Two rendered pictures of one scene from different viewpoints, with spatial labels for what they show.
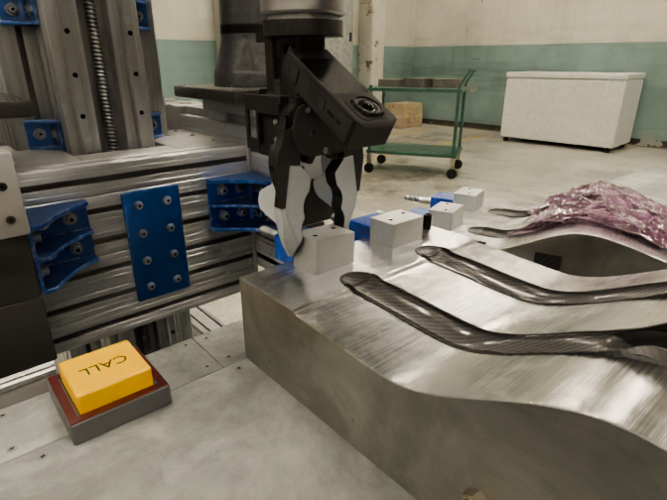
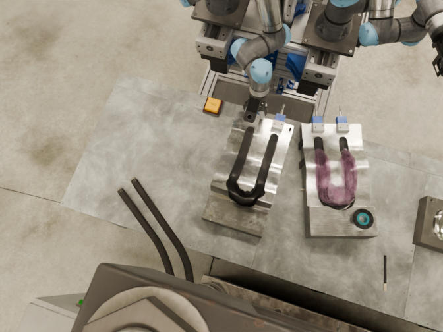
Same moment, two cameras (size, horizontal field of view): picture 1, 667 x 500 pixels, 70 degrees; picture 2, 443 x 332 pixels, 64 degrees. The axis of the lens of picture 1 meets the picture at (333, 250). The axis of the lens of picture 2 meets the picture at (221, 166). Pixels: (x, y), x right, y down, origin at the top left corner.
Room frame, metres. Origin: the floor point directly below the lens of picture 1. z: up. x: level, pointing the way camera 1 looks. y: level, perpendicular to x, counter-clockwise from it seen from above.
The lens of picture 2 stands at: (0.02, -0.51, 2.33)
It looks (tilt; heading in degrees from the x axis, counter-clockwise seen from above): 72 degrees down; 64
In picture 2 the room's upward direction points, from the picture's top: 6 degrees counter-clockwise
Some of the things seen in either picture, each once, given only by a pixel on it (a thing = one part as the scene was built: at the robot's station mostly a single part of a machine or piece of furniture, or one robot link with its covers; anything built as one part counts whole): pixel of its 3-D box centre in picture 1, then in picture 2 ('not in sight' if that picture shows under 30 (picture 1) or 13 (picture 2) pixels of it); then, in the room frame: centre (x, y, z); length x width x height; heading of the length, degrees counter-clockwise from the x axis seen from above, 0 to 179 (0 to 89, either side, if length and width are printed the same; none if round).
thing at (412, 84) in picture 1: (418, 121); not in sight; (4.99, -0.87, 0.50); 0.98 x 0.55 x 1.01; 70
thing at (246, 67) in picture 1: (255, 56); (335, 19); (0.92, 0.14, 1.09); 0.15 x 0.15 x 0.10
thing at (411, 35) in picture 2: not in sight; (411, 28); (0.93, -0.15, 1.34); 0.11 x 0.08 x 0.11; 157
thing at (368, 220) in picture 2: not in sight; (361, 219); (0.56, -0.58, 0.93); 0.08 x 0.08 x 0.04
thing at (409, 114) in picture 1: (402, 114); not in sight; (8.65, -1.21, 0.20); 0.63 x 0.44 x 0.40; 135
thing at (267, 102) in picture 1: (300, 92); (258, 95); (0.47, 0.03, 1.05); 0.09 x 0.08 x 0.12; 41
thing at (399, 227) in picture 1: (366, 228); (280, 117); (0.55, -0.04, 0.89); 0.13 x 0.05 x 0.05; 41
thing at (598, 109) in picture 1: (568, 108); not in sight; (6.77, -3.20, 0.47); 1.52 x 0.77 x 0.94; 45
